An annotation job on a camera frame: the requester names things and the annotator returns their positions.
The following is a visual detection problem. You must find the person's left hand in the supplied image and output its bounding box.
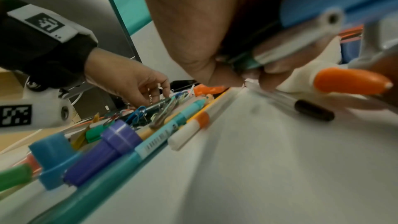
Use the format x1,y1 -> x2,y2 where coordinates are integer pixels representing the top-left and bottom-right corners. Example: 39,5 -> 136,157
83,47 -> 172,107

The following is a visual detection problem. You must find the person's right hand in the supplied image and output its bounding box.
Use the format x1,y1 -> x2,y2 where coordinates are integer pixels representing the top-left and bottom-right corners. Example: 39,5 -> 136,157
135,0 -> 318,92

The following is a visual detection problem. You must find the pile of pens and markers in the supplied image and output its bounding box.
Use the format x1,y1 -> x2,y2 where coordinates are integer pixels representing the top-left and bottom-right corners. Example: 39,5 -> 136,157
0,93 -> 231,224

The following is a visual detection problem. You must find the orange ridged board eraser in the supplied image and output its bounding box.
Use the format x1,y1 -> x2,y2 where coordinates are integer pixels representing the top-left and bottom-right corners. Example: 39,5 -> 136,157
192,83 -> 227,97

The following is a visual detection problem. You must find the grey white pen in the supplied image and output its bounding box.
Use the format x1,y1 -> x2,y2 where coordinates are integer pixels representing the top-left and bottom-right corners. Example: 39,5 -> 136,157
228,6 -> 346,71

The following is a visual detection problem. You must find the blue round sharpener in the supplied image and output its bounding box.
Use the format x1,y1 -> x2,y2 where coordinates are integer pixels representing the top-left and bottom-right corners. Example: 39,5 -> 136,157
27,132 -> 83,191

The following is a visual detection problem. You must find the clear pen black tip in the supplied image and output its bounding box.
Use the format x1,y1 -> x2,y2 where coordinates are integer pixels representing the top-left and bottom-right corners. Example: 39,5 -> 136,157
243,80 -> 337,122

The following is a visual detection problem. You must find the white glue bottle orange cap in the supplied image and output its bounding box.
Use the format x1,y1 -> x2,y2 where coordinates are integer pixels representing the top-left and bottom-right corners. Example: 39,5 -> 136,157
275,34 -> 394,96

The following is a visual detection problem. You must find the black monitor base red stripe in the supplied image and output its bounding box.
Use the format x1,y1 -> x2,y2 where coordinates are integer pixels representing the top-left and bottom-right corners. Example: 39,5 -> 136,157
58,80 -> 131,120

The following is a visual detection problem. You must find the black computer monitor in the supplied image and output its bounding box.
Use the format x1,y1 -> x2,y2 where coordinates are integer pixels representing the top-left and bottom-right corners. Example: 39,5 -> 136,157
9,0 -> 144,64

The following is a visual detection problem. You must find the black left wristband with markers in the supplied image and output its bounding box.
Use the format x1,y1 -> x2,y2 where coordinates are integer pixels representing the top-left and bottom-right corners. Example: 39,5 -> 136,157
0,0 -> 99,88

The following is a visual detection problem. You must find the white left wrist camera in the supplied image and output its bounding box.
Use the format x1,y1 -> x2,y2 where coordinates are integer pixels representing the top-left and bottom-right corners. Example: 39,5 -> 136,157
0,84 -> 74,133

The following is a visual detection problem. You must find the white cable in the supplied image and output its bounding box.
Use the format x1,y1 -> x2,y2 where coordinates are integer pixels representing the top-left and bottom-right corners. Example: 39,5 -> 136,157
0,127 -> 44,155

